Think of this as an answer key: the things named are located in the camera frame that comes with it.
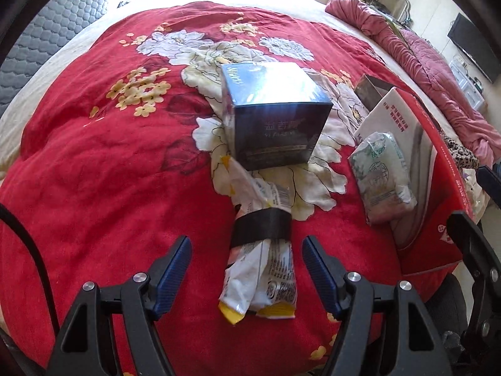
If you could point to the yellow white snack packet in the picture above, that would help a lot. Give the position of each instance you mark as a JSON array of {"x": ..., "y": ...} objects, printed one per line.
[{"x": 266, "y": 278}]

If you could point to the dressing table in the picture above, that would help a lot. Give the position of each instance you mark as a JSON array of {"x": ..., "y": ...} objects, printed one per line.
[{"x": 372, "y": 2}]

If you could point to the red floral blanket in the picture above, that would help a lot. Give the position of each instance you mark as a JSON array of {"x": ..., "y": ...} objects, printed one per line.
[{"x": 98, "y": 184}]

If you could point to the dressing table mirror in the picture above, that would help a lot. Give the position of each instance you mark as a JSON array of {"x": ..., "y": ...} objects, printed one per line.
[{"x": 395, "y": 4}]

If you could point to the dark blue box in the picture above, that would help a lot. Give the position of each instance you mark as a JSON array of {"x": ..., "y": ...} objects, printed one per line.
[{"x": 274, "y": 125}]

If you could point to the black elastic band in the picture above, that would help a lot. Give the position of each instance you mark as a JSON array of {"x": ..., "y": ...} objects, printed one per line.
[{"x": 260, "y": 227}]

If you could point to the red tissue pack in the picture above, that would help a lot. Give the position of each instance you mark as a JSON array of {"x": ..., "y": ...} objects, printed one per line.
[{"x": 391, "y": 115}]

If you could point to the leopard print scrunchie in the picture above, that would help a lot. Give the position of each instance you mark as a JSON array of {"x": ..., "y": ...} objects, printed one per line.
[{"x": 462, "y": 156}]

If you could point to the wet wipes pack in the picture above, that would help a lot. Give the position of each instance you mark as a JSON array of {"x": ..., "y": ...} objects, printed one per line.
[{"x": 381, "y": 180}]

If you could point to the pink quilt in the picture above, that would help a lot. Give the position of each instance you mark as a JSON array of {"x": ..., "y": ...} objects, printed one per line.
[{"x": 430, "y": 70}]

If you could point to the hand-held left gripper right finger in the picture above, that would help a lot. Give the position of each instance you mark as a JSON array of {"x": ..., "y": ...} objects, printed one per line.
[{"x": 319, "y": 274}]

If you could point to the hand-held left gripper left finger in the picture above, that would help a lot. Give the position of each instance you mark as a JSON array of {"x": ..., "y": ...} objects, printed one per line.
[{"x": 174, "y": 274}]

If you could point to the white cabinet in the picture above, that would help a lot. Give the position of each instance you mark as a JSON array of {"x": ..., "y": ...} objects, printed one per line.
[{"x": 467, "y": 82}]

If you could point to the grey quilted headboard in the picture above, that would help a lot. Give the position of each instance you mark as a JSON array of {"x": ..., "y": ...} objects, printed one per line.
[{"x": 51, "y": 35}]

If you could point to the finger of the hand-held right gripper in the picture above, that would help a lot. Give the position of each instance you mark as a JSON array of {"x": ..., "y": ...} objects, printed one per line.
[
  {"x": 469, "y": 239},
  {"x": 491, "y": 182}
]

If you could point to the black television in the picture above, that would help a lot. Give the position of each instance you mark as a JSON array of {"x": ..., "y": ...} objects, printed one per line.
[{"x": 473, "y": 45}]

